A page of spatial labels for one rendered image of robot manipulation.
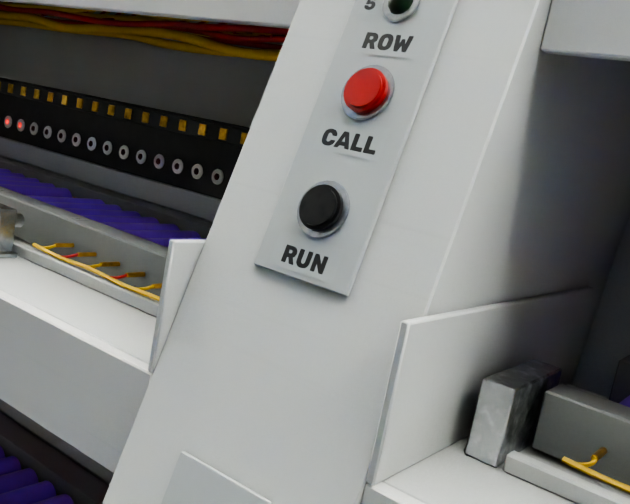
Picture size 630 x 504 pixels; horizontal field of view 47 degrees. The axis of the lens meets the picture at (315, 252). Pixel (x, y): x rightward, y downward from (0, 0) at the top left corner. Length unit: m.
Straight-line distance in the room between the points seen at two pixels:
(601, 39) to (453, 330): 0.10
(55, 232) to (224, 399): 0.21
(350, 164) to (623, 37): 0.09
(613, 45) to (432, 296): 0.10
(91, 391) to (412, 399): 0.14
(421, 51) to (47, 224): 0.26
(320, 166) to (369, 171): 0.02
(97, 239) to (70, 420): 0.12
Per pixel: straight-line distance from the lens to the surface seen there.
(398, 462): 0.23
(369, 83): 0.25
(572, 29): 0.26
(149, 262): 0.38
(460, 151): 0.23
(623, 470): 0.28
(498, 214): 0.25
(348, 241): 0.24
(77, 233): 0.42
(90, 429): 0.31
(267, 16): 0.32
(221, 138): 0.52
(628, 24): 0.25
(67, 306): 0.35
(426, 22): 0.26
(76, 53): 0.75
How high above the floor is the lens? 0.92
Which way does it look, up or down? 5 degrees up
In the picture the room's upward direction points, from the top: 21 degrees clockwise
